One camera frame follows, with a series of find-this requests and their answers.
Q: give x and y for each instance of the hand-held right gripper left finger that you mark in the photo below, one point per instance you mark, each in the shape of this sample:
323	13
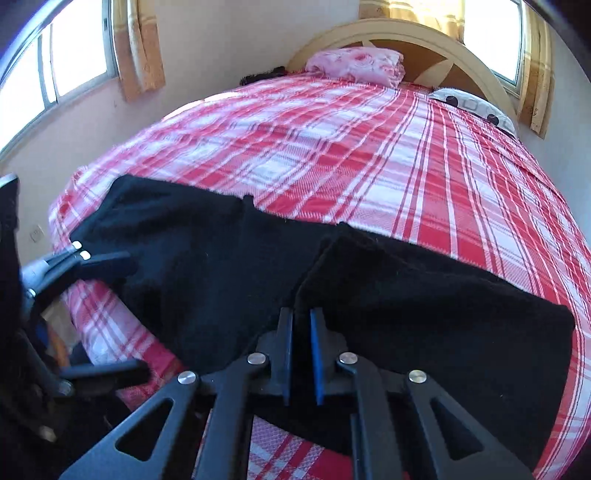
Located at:
287	355

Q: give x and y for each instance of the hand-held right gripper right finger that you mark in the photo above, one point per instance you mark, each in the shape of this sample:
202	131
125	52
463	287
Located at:
316	355

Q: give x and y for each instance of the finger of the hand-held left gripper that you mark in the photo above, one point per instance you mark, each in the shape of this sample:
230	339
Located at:
106	265
115	370

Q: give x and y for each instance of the black pants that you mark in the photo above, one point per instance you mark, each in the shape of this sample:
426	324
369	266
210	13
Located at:
207	286

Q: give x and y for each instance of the red plaid bedspread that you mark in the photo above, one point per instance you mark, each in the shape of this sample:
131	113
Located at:
369	161

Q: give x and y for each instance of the metal framed window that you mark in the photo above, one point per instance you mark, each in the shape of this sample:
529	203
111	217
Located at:
78	50
494	37

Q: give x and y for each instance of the yellow patterned curtain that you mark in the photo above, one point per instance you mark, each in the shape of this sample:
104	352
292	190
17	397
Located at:
535	83
138	50
425	11

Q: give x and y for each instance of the dark cloth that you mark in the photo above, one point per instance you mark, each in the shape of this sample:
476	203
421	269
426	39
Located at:
268	74

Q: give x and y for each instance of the white patterned pillow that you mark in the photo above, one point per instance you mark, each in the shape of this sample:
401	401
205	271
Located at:
475	108

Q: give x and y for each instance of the pink floral pillow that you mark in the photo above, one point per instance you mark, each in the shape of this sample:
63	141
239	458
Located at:
360	64

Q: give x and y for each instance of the cream wooden headboard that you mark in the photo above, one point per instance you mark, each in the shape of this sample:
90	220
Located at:
406	30

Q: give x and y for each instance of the white wall socket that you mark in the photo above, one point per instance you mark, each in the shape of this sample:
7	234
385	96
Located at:
36	234

